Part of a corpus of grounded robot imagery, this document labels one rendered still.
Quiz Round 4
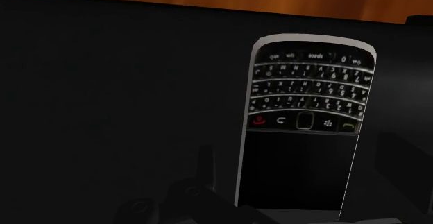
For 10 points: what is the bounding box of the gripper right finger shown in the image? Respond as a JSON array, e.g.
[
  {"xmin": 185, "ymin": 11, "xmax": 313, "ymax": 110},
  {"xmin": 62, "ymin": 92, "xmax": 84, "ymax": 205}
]
[{"xmin": 374, "ymin": 132, "xmax": 433, "ymax": 224}]

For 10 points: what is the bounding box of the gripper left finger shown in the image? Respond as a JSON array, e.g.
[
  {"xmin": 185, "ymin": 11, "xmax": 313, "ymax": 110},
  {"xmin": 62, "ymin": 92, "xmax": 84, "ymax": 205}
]
[{"xmin": 113, "ymin": 144, "xmax": 282, "ymax": 224}]

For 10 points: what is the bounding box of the black keyboard phone silver rim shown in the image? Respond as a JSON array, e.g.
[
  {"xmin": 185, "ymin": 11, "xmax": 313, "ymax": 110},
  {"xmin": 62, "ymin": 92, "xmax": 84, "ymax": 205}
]
[{"xmin": 234, "ymin": 33, "xmax": 377, "ymax": 221}]

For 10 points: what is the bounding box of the black table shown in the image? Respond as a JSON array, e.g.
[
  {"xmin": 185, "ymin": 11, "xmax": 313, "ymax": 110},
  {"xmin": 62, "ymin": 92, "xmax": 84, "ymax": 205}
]
[{"xmin": 0, "ymin": 0, "xmax": 433, "ymax": 224}]

